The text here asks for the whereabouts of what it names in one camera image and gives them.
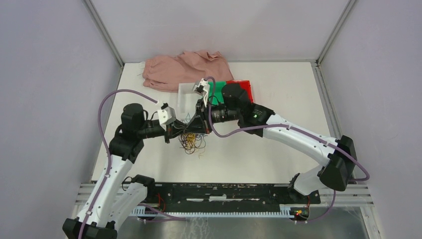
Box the white plastic bin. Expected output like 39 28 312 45
176 83 202 119

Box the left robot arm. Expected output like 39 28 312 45
62 103 177 239

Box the coloured wire bundle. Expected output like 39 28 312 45
177 113 207 160

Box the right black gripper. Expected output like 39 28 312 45
184 98 240 134

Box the white slotted cable duct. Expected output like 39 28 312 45
129 206 309 220

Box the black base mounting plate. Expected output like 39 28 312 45
142 182 321 214

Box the red plastic bin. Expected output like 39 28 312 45
226 80 254 103

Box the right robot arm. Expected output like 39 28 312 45
187 80 356 203

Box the green plastic bin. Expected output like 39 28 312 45
208 81 226 105

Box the pink crumpled cloth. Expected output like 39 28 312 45
142 50 234 92

